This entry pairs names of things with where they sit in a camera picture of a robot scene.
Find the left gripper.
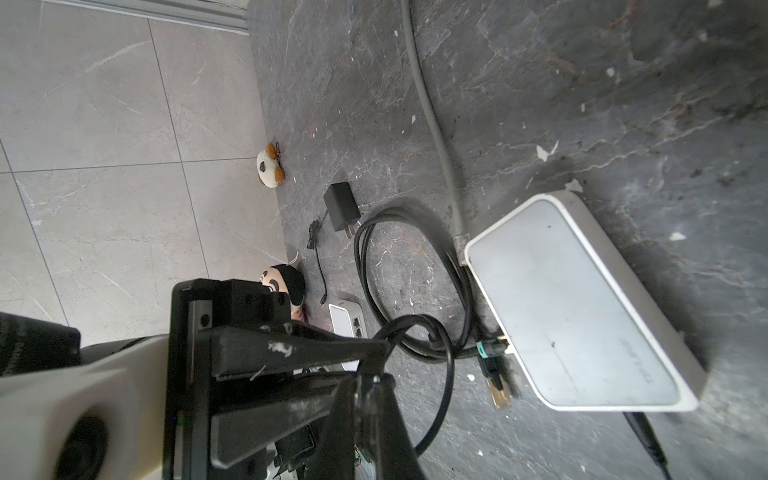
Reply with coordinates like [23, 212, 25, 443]
[162, 279, 388, 480]

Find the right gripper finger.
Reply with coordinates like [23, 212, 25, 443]
[367, 374, 425, 480]

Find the small black cable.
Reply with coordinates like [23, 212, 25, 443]
[371, 314, 457, 457]

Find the thick black ethernet cable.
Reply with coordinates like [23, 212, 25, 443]
[352, 206, 517, 410]

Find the black power adapter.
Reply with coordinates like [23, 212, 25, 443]
[307, 181, 361, 305]

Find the grey ethernet cable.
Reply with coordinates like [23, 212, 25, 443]
[398, 0, 472, 268]

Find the thin black power cable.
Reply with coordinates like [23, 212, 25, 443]
[622, 411, 674, 480]

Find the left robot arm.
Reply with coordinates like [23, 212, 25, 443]
[1, 279, 419, 479]

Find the pink cartoon boy doll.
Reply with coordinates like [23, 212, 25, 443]
[260, 264, 306, 322]

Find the brown white plush toy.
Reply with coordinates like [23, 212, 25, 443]
[257, 142, 286, 189]

